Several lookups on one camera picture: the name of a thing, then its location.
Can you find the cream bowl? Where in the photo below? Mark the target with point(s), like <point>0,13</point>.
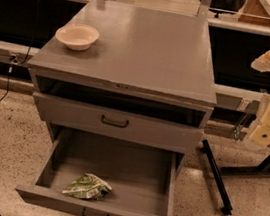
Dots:
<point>77,37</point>

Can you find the grey drawer cabinet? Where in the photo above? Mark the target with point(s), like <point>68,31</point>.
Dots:
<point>146,62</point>

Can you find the green jalapeno chip bag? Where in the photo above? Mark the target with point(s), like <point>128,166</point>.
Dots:
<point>86,187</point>

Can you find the open grey bottom drawer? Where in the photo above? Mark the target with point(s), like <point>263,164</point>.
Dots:
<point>142,177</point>

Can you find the closed grey upper drawer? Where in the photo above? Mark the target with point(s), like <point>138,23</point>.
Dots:
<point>118,124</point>

